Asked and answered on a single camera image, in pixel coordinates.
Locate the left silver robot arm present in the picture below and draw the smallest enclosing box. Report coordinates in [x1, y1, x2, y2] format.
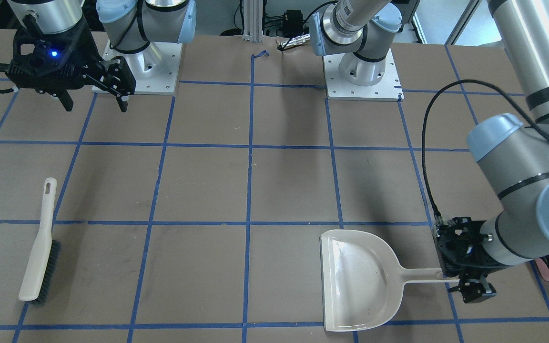
[421, 0, 549, 303]

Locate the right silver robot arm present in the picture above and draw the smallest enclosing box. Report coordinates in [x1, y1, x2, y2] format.
[6, 0, 197, 112]

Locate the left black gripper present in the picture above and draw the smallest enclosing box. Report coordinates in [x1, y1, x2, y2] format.
[434, 217, 499, 304]

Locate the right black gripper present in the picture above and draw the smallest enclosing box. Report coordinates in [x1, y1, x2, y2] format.
[6, 21, 136, 113]

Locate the beige hand brush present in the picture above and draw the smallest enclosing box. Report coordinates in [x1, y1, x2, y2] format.
[18, 177, 61, 305]

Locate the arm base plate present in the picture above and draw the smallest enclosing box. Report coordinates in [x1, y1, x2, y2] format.
[323, 50, 405, 101]
[122, 42, 184, 95]

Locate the beige plastic dustpan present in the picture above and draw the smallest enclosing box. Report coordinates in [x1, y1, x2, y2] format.
[320, 229, 458, 332]

